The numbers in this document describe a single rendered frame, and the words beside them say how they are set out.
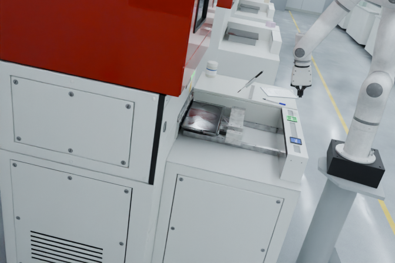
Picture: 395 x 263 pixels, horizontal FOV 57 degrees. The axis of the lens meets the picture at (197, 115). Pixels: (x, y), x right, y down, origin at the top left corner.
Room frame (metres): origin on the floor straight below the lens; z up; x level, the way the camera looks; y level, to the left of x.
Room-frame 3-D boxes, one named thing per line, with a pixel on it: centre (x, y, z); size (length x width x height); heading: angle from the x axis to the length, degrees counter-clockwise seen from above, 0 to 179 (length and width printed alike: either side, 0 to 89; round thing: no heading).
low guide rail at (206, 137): (1.68, -0.19, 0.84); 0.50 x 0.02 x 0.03; 85
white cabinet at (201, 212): (1.87, -0.25, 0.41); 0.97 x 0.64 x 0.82; 175
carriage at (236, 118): (1.81, -0.22, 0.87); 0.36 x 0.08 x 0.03; 175
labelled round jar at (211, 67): (2.30, -0.04, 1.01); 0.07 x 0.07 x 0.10
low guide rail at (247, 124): (1.95, -0.22, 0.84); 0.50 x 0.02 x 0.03; 85
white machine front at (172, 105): (1.63, 0.10, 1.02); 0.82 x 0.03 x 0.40; 175
